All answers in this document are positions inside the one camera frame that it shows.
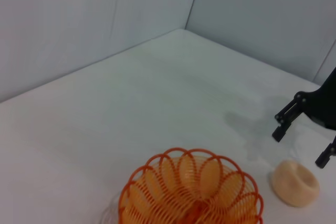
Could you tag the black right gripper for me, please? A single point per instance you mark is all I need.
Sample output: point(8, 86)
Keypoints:
point(324, 106)

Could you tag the cream round bun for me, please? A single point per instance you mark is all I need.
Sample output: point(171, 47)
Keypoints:
point(291, 184)

